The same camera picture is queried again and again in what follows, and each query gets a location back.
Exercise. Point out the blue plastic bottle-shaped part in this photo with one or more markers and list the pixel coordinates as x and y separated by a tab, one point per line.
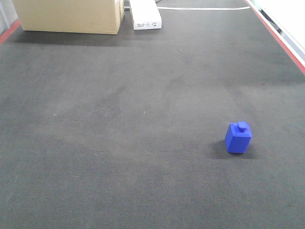
238	137

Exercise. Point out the white flat carton box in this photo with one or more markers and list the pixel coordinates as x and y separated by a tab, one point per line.
145	15

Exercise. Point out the large cardboard box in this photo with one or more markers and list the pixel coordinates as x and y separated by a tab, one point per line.
75	16

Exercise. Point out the red-edged conveyor side rail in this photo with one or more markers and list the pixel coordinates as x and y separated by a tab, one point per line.
285	20

